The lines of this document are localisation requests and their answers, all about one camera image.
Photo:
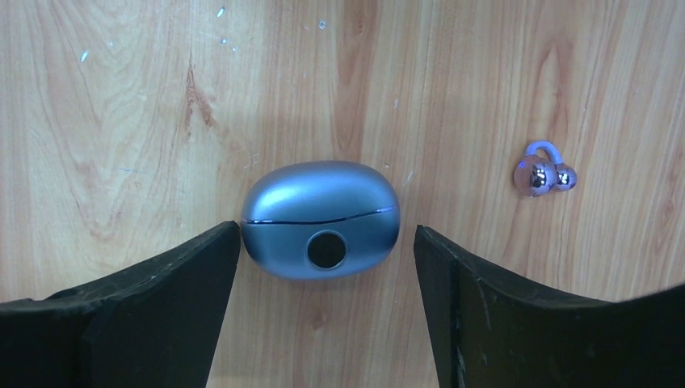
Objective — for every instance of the purple earbud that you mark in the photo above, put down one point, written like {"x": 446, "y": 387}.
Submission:
{"x": 542, "y": 170}

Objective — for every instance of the lavender oval charging case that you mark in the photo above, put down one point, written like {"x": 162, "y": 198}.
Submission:
{"x": 320, "y": 220}

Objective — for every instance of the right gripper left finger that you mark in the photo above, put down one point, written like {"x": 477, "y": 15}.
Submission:
{"x": 153, "y": 324}

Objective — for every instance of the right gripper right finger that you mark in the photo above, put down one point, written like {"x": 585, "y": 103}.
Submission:
{"x": 491, "y": 327}

